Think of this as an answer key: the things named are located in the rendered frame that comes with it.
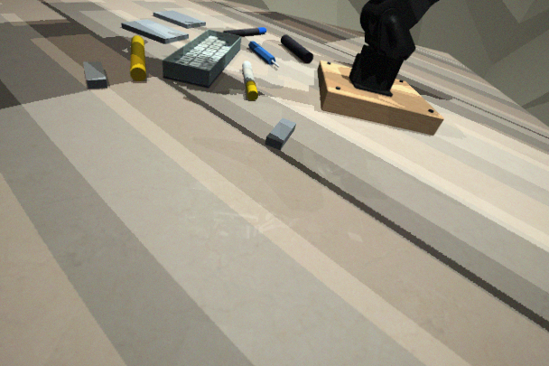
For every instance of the black pen with blue tip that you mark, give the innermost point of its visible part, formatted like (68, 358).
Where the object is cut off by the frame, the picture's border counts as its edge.
(247, 31)

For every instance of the dark grey cylinder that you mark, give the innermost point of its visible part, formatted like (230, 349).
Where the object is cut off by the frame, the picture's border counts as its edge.
(297, 49)

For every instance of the yellow cylinder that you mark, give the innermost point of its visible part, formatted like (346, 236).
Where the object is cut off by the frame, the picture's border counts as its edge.
(137, 67)

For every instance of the blue stylus with white tip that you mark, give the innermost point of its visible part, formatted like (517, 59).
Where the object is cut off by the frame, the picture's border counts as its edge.
(262, 53)

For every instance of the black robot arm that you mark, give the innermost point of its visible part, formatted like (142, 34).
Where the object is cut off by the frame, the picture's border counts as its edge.
(386, 24)

